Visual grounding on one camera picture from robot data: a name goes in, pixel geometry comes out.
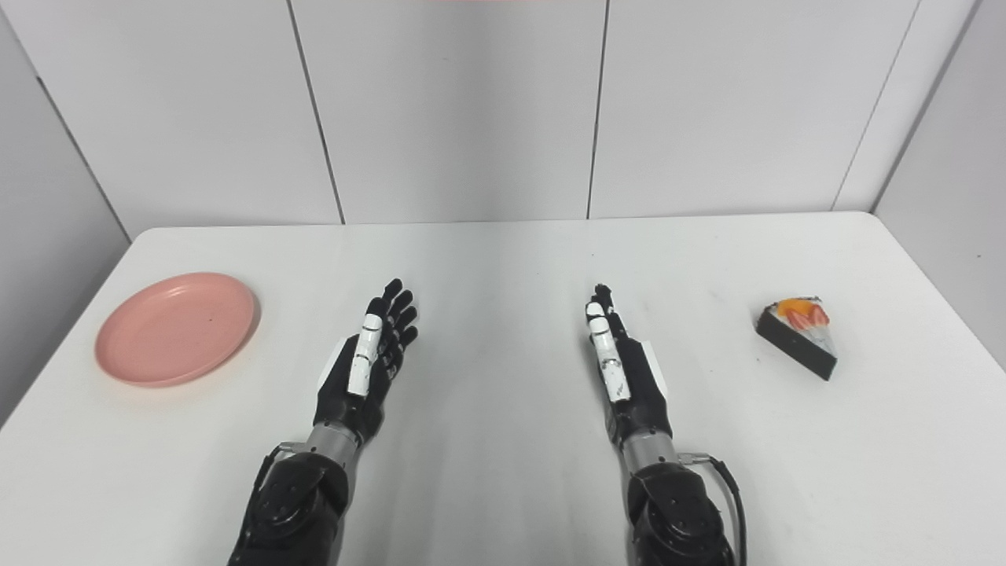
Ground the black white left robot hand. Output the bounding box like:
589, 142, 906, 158
313, 277, 420, 445

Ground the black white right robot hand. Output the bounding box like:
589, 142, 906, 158
584, 283, 674, 450

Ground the cake slice with fruit topping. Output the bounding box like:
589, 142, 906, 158
756, 296, 839, 381

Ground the pink round plate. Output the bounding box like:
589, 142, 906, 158
94, 272, 261, 388

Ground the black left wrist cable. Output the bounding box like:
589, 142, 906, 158
250, 443, 303, 492

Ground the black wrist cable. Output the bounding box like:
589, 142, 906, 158
680, 452, 747, 566
250, 443, 303, 492

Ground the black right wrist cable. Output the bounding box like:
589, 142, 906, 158
680, 452, 747, 566

